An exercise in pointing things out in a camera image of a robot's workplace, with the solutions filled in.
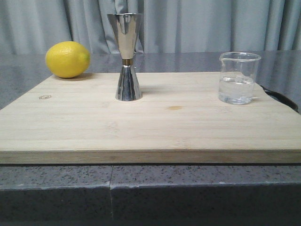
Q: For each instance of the silver double-cone jigger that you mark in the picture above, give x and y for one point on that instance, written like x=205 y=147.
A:
x=126 y=28

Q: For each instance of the clear glass beaker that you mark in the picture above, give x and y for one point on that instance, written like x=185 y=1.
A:
x=237 y=77

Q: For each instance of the light wooden cutting board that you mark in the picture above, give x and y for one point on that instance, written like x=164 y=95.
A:
x=179 y=119

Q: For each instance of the yellow lemon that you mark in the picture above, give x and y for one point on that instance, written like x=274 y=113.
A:
x=67 y=59

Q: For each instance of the grey curtain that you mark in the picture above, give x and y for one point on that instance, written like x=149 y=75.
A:
x=169 y=26

